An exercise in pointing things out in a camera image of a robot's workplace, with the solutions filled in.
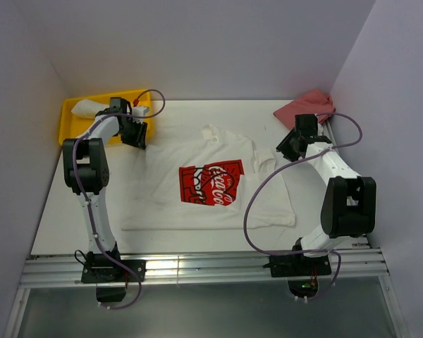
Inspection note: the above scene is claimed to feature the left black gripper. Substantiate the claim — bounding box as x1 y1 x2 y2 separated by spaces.
118 118 147 149

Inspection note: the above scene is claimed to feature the white printed t-shirt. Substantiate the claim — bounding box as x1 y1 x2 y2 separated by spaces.
118 125 276 232

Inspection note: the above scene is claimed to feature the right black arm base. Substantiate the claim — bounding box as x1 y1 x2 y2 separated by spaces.
263 254 331 302

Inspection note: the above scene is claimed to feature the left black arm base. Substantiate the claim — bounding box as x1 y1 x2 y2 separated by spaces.
74 248 146 304

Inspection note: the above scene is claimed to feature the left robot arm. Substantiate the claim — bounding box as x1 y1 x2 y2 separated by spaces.
62 97 149 281

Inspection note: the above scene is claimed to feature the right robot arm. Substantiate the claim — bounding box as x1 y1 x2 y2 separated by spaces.
276 114 376 275

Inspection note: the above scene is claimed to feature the pink folded t-shirt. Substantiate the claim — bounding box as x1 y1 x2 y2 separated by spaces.
273 89 336 130

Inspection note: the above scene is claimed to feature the rolled white t-shirt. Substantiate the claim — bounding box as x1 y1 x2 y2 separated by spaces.
71 99 109 120

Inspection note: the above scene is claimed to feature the yellow plastic tray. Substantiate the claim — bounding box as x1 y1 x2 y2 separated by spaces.
59 89 156 144

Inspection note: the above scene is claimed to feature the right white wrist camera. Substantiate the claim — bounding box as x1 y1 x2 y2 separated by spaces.
317 123 331 143

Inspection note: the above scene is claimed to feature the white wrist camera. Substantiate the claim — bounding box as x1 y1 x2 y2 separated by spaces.
131 106 150 123
317 123 331 143

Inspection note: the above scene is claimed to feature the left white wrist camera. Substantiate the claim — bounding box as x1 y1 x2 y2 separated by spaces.
131 106 150 123

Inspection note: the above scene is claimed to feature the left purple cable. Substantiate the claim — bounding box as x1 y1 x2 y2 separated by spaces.
73 88 166 311

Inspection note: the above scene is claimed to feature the purple cable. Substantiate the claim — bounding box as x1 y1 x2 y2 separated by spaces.
243 112 364 301
73 88 166 311

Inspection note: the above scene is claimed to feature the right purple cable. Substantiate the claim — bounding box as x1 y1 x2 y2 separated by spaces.
243 112 364 301

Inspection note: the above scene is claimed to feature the aluminium right side rail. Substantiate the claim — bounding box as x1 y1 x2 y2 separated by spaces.
319 121 371 249

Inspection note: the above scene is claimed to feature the aluminium front rail frame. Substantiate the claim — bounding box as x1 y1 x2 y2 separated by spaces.
4 246 410 337

